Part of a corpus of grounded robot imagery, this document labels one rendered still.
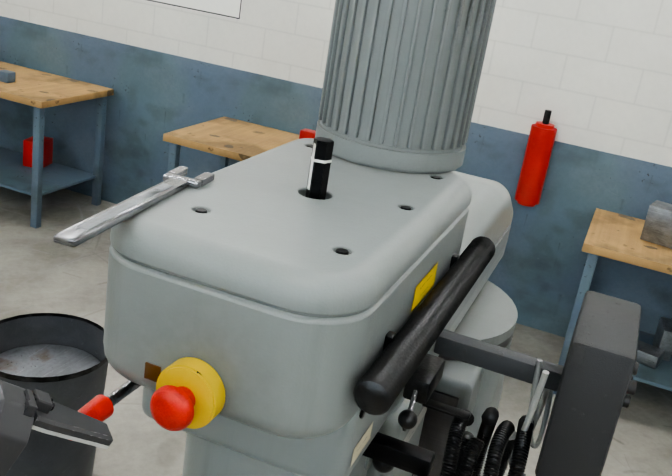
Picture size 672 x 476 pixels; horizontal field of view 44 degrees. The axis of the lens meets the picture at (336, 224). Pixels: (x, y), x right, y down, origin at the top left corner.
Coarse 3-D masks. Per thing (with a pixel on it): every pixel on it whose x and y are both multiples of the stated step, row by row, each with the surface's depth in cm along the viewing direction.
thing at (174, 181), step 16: (176, 176) 84; (208, 176) 85; (144, 192) 77; (160, 192) 78; (176, 192) 81; (112, 208) 72; (128, 208) 73; (144, 208) 75; (80, 224) 68; (96, 224) 68; (112, 224) 70; (64, 240) 65; (80, 240) 65
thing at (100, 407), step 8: (128, 384) 81; (136, 384) 82; (112, 392) 80; (120, 392) 80; (128, 392) 81; (96, 400) 77; (104, 400) 77; (112, 400) 78; (120, 400) 80; (80, 408) 76; (88, 408) 76; (96, 408) 76; (104, 408) 77; (112, 408) 78; (96, 416) 76; (104, 416) 77
